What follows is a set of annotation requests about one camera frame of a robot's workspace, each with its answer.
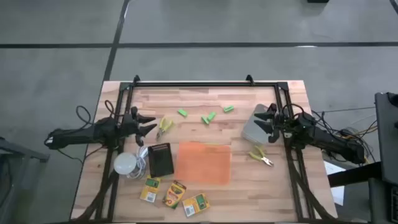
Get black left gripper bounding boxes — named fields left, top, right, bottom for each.
left=119, top=106, right=158, bottom=147

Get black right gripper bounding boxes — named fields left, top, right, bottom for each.
left=253, top=103, right=293, bottom=144

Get black slotted plastic basket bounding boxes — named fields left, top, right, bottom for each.
left=147, top=142, right=175, bottom=179

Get yellow crayon box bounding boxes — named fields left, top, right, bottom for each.
left=162, top=180, right=187, bottom=210
left=139, top=175, right=162, bottom=203
left=182, top=193, right=211, bottom=218

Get orange translucent plastic bin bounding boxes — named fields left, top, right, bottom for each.
left=174, top=141, right=233, bottom=186

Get grey plastic bin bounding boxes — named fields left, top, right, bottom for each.
left=241, top=103, right=280, bottom=146

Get white paper sheet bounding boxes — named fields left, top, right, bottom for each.
left=323, top=161, right=346, bottom=206

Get grey metal bench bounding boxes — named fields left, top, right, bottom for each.
left=0, top=136, right=50, bottom=224

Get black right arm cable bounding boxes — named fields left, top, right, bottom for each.
left=280, top=103, right=308, bottom=121

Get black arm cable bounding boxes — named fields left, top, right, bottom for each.
left=280, top=103, right=308, bottom=121
left=75, top=99, right=116, bottom=129

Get black metal frame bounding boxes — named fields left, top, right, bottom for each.
left=70, top=74, right=336, bottom=223

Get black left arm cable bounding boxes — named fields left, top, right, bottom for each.
left=75, top=99, right=116, bottom=129

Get tangled floor cables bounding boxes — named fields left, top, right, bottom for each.
left=310, top=107, right=379, bottom=166

